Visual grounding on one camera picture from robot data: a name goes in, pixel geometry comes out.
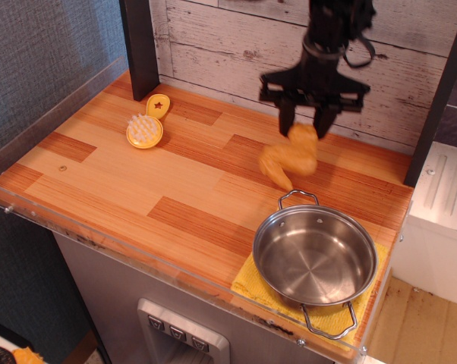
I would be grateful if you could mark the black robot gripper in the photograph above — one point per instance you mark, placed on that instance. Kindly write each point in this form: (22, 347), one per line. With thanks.
(314, 83)

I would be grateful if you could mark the yellow plastic chicken wing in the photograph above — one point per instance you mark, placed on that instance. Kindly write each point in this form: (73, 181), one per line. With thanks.
(298, 157)

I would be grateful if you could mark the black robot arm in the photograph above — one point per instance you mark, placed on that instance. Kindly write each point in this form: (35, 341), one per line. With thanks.
(335, 32)

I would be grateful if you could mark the stainless steel pot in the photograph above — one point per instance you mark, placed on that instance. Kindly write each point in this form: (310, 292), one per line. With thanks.
(311, 255)

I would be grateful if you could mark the yellow scrub brush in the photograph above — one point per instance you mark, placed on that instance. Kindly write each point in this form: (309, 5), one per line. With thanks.
(145, 130)

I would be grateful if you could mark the white cabinet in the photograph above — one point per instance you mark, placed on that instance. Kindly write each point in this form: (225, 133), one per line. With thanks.
(425, 255)

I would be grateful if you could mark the yellow cloth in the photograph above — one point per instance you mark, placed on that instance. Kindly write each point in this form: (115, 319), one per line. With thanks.
(333, 320)

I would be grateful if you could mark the clear acrylic table guard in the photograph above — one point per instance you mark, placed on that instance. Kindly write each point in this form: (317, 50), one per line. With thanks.
(185, 212)

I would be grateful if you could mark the silver dispenser panel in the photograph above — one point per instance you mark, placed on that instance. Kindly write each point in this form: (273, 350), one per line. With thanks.
(179, 333)

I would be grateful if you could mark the grey toy fridge cabinet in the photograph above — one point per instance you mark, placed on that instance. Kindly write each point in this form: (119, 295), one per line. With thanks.
(112, 291)

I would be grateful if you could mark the orange object bottom left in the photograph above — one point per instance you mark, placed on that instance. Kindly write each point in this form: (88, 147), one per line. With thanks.
(27, 356)

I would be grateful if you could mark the dark right post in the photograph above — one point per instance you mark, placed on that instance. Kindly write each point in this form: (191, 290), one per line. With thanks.
(430, 128)

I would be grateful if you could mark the dark post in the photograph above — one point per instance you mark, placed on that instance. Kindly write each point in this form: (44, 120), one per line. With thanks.
(430, 128)
(140, 46)

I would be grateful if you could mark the dark left post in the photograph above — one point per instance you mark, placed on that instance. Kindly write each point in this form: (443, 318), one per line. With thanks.
(140, 46)

